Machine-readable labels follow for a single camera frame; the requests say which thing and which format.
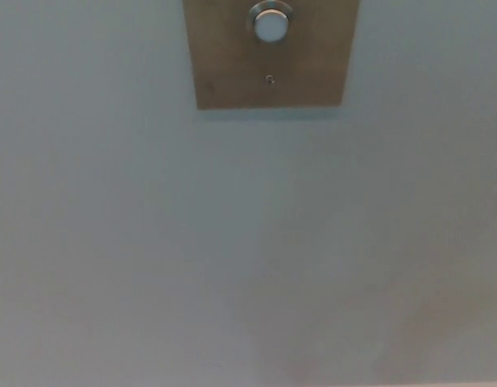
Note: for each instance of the small panel screw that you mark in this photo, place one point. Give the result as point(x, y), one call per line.
point(270, 79)

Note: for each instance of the light blue baseboard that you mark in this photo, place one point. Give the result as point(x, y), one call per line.
point(473, 384)

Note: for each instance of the brushed metal elevator call panel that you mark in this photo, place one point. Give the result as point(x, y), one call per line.
point(224, 60)

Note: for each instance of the round white elevator button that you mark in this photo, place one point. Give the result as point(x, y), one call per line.
point(270, 26)

